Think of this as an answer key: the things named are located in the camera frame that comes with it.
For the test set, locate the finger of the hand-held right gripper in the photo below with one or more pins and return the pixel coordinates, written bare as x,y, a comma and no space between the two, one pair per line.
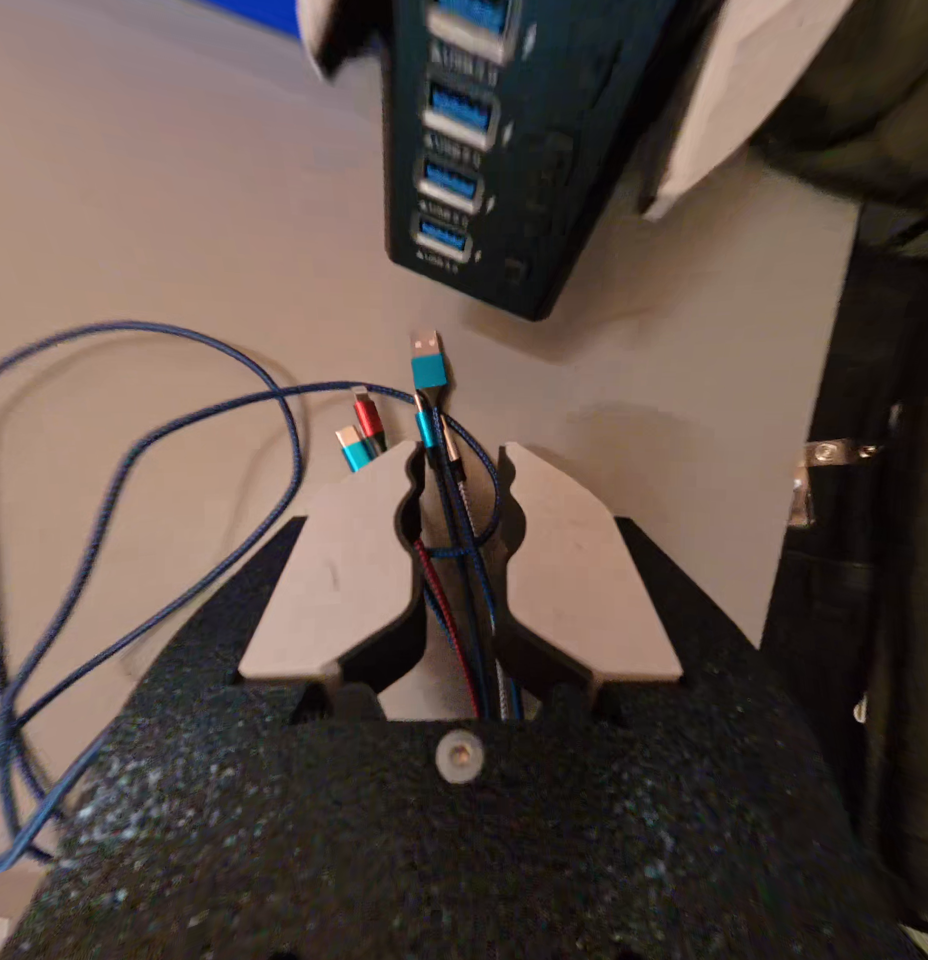
317,30
748,75

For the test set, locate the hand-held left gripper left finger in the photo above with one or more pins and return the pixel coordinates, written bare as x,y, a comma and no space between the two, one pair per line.
336,570

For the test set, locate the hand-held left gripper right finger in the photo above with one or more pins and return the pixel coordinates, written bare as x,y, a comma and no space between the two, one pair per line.
584,585

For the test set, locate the black multi-port USB hub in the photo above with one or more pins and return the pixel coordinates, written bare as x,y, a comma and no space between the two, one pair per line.
569,150

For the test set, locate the grey desk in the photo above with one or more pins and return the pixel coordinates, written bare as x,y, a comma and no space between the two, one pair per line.
171,187

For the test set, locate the metal badge clip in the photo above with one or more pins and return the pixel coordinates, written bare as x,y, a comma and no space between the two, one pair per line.
823,457

